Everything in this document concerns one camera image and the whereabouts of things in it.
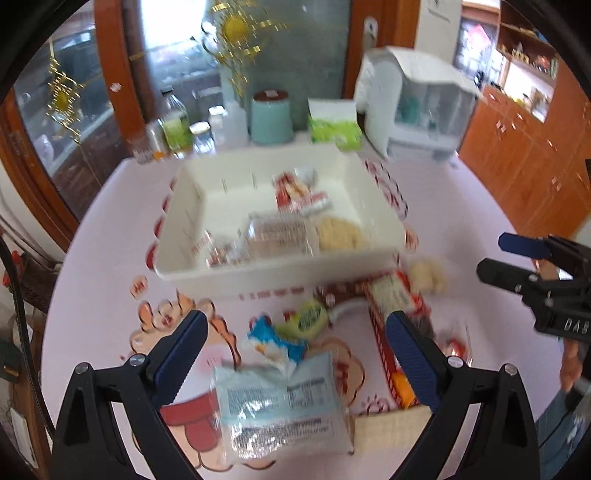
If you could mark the large light blue clear packet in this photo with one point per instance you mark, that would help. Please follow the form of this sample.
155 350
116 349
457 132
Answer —
277 406

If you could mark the red white snack packet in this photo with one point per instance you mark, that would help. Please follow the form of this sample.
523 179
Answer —
298 191

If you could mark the beige puffed cake packet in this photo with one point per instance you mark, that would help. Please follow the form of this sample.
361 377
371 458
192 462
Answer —
429 276

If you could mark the white cup sterilizer cabinet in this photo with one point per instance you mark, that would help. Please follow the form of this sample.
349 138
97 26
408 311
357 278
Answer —
406 83

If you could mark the white squeeze bottle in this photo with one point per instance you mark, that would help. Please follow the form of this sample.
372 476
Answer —
235 120

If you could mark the teal ceramic jar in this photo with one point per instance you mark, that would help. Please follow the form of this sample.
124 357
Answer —
272 117

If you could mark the beige biscuit packet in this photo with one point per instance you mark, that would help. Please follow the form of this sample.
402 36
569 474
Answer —
339 234

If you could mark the green tissue pack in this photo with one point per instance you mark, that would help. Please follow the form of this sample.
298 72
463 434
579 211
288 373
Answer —
334 129

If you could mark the small glass jar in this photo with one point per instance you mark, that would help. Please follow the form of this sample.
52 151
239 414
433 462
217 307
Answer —
202 138

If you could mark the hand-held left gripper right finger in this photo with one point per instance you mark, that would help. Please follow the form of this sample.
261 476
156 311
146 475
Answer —
411 360

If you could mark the clear brown bread packet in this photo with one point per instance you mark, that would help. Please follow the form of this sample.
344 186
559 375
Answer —
281 235

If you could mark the wooden cabinet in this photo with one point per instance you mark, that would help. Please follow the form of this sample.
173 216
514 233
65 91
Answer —
517 166

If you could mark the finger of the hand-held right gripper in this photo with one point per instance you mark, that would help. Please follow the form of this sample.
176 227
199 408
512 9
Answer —
501 273
521 245

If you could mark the small red white packet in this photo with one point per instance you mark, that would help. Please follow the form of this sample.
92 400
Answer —
221 251
455 344

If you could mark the blue white snack packet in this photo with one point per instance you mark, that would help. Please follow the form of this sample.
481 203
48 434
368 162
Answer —
272 341

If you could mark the wooden glass door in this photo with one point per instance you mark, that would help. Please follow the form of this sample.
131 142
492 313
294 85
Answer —
108 69

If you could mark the person's right hand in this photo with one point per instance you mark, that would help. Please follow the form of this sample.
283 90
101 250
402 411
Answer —
571 367

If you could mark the green snack packet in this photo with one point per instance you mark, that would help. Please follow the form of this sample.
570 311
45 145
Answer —
307 318

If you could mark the brown chocolate snack packet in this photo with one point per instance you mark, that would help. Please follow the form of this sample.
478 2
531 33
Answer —
341 291

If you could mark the beige textured packet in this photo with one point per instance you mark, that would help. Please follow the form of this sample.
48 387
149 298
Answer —
388 429

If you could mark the glass bottle green label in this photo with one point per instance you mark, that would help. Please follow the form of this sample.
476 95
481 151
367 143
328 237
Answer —
175 127

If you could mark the glass cup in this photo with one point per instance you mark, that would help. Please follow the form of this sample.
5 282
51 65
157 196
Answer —
142 151

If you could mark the white plastic tray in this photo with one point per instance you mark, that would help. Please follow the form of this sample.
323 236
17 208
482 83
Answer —
217 281

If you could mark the pink printed tablecloth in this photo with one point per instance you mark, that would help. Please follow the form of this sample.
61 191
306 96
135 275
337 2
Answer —
106 258

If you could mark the long red yellow cracker box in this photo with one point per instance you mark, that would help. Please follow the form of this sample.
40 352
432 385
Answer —
392 293

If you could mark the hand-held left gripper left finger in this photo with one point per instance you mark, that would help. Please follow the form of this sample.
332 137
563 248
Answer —
180 357

